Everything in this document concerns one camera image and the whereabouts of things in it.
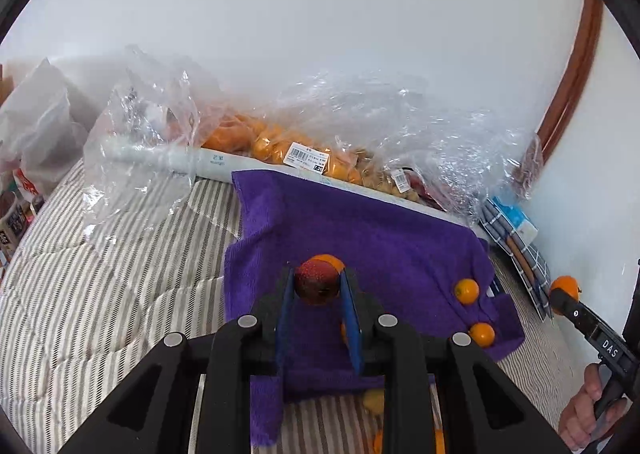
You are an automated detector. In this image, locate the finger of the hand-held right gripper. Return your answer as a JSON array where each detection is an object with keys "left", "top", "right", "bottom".
[{"left": 550, "top": 289, "right": 635, "bottom": 376}]

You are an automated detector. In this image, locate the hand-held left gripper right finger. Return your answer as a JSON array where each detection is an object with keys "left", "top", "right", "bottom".
[{"left": 340, "top": 268, "right": 571, "bottom": 454}]

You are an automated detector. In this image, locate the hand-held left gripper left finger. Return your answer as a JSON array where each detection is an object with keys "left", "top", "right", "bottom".
[{"left": 59, "top": 266, "right": 297, "bottom": 454}]

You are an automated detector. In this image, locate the small mandarin orange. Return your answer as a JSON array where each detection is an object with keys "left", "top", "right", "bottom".
[
  {"left": 454, "top": 278, "right": 480, "bottom": 305},
  {"left": 550, "top": 275, "right": 584, "bottom": 305},
  {"left": 310, "top": 254, "right": 346, "bottom": 275},
  {"left": 469, "top": 322, "right": 496, "bottom": 348}
]

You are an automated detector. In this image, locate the red plum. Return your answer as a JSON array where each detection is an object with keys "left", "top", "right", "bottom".
[{"left": 293, "top": 258, "right": 341, "bottom": 307}]

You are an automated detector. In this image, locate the yellow-green plum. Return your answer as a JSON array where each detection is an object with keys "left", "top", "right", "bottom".
[{"left": 362, "top": 389, "right": 387, "bottom": 417}]

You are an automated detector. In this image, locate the pile of oranges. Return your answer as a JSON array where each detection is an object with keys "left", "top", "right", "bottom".
[{"left": 372, "top": 428, "right": 446, "bottom": 454}]

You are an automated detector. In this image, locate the person's right hand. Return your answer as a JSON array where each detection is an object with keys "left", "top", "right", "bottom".
[{"left": 557, "top": 364, "right": 632, "bottom": 452}]

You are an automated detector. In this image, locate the folded plaid cloth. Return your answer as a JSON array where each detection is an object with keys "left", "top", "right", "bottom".
[{"left": 480, "top": 199, "right": 556, "bottom": 319}]

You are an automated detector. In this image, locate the purple towel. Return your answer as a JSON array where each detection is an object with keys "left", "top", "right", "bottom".
[{"left": 223, "top": 169, "right": 526, "bottom": 447}]

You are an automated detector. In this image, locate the blue and white tissue box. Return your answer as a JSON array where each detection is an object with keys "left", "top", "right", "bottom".
[{"left": 492, "top": 196, "right": 540, "bottom": 245}]

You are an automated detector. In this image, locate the clear bag of longans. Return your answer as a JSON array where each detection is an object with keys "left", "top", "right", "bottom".
[{"left": 350, "top": 149, "right": 426, "bottom": 207}]

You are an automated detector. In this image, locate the reddish plastic bag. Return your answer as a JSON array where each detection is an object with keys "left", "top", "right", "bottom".
[{"left": 512, "top": 134, "right": 545, "bottom": 199}]

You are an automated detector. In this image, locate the white plastic wrap roll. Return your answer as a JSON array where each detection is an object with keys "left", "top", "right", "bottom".
[{"left": 102, "top": 134, "right": 493, "bottom": 239}]

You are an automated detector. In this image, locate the clear bag of oranges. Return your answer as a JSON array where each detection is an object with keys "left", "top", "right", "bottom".
[{"left": 200, "top": 111, "right": 363, "bottom": 185}]

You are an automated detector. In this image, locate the crumpled clear plastic bag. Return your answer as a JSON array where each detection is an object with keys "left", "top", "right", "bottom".
[{"left": 272, "top": 68, "right": 546, "bottom": 227}]

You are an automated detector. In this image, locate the empty clear plastic bag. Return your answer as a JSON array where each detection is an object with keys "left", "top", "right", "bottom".
[{"left": 82, "top": 44, "right": 226, "bottom": 245}]

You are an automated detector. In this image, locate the white plastic bag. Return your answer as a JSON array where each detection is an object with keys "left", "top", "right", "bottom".
[{"left": 0, "top": 58, "right": 88, "bottom": 185}]

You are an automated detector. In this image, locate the wooden door frame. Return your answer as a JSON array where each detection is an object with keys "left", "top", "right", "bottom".
[{"left": 537, "top": 0, "right": 604, "bottom": 165}]

